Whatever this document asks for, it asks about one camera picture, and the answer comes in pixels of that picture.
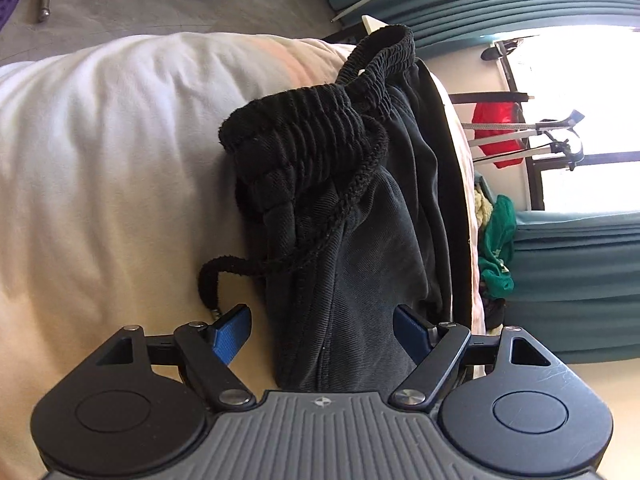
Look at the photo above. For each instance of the purple mat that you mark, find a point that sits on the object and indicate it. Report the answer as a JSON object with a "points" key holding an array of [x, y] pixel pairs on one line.
{"points": [[9, 2]]}

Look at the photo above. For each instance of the green garment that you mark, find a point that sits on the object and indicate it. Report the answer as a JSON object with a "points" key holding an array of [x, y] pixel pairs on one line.
{"points": [[497, 250]]}

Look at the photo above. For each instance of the teal curtain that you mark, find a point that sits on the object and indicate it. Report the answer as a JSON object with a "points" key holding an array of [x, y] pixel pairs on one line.
{"points": [[575, 265]]}

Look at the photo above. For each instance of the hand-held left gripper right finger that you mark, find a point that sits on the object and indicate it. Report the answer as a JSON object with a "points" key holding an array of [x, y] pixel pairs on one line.
{"points": [[407, 332]]}

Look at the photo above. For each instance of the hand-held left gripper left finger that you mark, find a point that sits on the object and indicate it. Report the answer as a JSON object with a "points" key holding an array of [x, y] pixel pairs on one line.
{"points": [[232, 332]]}

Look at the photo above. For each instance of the clothes drying rack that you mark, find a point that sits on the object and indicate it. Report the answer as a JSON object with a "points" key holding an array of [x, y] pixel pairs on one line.
{"points": [[537, 135]]}

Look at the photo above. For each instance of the white bed sheet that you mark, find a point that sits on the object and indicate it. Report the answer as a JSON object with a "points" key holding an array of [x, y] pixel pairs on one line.
{"points": [[120, 200]]}

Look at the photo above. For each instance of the red cloth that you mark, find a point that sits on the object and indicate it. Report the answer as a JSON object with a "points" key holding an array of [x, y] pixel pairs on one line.
{"points": [[500, 132]]}

